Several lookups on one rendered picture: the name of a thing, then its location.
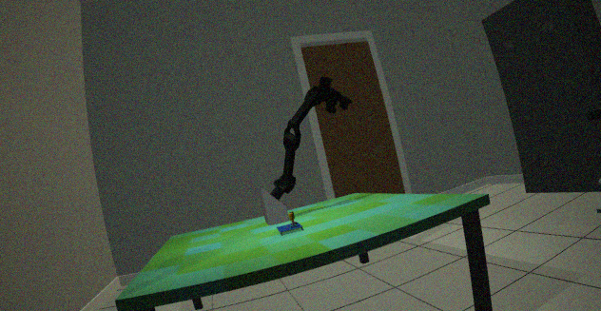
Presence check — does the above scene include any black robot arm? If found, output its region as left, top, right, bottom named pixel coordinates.
left=269, top=76, right=338, bottom=200

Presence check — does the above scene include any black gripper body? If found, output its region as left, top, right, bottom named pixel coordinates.
left=327, top=87, right=350, bottom=109

